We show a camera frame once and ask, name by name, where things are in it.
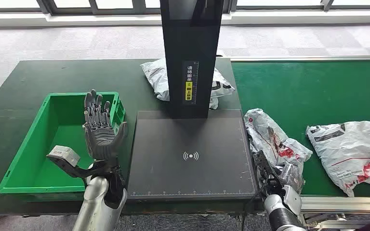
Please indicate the green conveyor belt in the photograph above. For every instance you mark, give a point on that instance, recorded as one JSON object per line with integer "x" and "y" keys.
{"x": 300, "y": 89}

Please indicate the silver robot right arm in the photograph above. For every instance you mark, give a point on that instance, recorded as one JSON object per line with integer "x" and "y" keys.
{"x": 280, "y": 210}

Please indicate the black inbound scanner machine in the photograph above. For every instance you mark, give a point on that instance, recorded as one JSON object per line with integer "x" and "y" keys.
{"x": 188, "y": 143}

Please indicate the white parcel bag promise print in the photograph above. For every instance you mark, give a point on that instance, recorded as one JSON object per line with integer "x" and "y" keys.
{"x": 347, "y": 143}

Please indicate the dark window frame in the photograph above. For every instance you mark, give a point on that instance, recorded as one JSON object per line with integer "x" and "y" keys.
{"x": 76, "y": 9}

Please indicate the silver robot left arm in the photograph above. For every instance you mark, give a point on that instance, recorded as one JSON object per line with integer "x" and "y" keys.
{"x": 92, "y": 204}

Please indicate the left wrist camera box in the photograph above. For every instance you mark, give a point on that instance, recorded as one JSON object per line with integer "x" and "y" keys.
{"x": 64, "y": 155}

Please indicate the white parcel red print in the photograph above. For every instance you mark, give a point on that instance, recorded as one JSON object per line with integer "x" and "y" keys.
{"x": 261, "y": 127}

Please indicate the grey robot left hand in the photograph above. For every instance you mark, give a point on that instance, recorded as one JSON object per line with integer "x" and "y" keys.
{"x": 102, "y": 137}

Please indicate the green plastic crate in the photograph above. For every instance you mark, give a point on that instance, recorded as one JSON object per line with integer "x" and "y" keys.
{"x": 44, "y": 150}

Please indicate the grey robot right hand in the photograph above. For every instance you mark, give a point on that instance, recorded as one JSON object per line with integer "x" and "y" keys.
{"x": 292, "y": 178}

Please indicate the yellow black instruction label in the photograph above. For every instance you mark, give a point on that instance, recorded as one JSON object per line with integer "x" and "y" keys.
{"x": 189, "y": 86}

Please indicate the white parcel bag black stripes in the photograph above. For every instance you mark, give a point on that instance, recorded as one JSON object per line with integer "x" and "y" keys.
{"x": 154, "y": 76}

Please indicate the dark green table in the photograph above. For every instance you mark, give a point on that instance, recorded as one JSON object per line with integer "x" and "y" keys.
{"x": 44, "y": 76}

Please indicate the aluminium conveyor side rail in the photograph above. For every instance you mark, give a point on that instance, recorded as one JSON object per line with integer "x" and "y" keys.
{"x": 300, "y": 58}
{"x": 341, "y": 204}

